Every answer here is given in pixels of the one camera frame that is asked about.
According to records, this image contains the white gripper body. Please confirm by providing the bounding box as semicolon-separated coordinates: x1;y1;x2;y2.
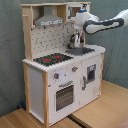
75;30;84;43

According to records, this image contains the white wooden toy kitchen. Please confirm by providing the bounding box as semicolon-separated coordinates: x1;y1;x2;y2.
22;2;105;127

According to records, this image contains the toy oven door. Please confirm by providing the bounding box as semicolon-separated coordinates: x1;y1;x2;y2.
49;79;78;118

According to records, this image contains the red stove knob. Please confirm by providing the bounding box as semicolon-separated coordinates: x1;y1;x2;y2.
72;66;78;72
54;73;60;79

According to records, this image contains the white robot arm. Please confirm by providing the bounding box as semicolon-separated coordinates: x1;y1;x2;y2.
74;9;128;47

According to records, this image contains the grey toy range hood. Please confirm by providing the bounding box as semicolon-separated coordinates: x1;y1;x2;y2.
35;6;64;27

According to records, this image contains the black toy faucet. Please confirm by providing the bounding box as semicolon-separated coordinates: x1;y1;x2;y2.
67;33;84;50

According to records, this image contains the white toy microwave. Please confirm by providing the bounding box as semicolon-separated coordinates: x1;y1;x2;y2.
66;3;90;21

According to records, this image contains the grey toy sink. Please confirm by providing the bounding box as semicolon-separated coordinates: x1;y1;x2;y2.
65;47;95;56

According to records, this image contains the black toy stovetop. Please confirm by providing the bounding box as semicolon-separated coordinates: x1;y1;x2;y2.
34;53;71;67

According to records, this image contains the right red stove knob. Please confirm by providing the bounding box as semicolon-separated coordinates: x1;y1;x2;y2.
72;66;78;72

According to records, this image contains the left red stove knob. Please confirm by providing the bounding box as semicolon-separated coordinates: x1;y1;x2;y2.
54;73;60;79

